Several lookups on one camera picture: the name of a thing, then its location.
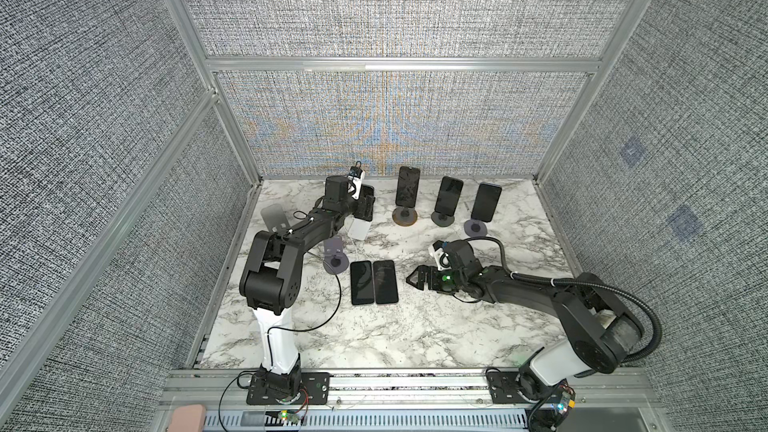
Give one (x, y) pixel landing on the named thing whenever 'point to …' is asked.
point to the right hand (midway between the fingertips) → (416, 280)
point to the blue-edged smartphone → (365, 205)
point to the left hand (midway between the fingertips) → (364, 195)
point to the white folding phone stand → (356, 227)
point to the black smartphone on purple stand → (486, 200)
